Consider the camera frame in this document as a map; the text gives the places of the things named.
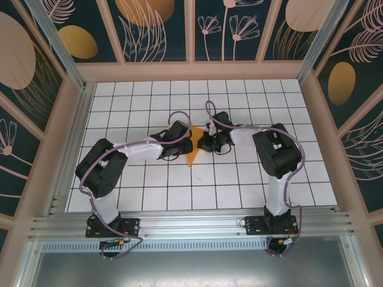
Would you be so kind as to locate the orange cloth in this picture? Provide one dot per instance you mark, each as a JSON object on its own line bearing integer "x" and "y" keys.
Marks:
{"x": 193, "y": 158}

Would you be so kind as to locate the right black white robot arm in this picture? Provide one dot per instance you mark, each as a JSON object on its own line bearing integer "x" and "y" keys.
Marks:
{"x": 276, "y": 194}

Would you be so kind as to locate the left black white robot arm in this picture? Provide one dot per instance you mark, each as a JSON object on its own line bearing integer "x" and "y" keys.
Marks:
{"x": 104, "y": 209}

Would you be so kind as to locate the grey sheet metal tray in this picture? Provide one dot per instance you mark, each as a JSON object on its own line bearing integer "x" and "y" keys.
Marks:
{"x": 191, "y": 269}

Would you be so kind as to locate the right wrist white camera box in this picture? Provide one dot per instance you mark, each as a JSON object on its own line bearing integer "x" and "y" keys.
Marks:
{"x": 212, "y": 128}

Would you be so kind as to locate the long aluminium mounting rail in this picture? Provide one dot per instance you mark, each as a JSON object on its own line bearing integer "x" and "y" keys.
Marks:
{"x": 191, "y": 222}

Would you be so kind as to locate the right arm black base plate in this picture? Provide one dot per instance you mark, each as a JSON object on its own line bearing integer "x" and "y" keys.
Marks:
{"x": 254, "y": 225}

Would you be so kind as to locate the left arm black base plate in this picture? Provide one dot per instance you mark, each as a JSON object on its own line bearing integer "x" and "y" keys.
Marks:
{"x": 131, "y": 227}

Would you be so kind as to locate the aluminium side rail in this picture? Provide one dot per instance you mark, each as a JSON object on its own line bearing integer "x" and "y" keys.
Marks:
{"x": 79, "y": 128}

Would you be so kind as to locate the aluminium corner post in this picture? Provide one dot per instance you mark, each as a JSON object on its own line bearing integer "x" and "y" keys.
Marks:
{"x": 63, "y": 51}
{"x": 321, "y": 45}

